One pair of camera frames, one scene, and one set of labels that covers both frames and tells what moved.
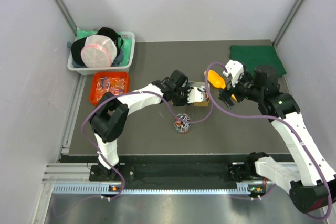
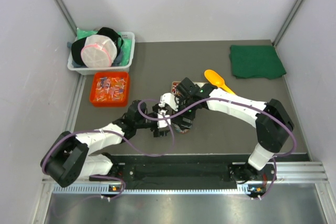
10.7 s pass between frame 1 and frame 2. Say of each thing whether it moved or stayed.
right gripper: moved
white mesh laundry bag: stayed
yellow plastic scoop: stayed
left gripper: moved
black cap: stayed
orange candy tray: stayed
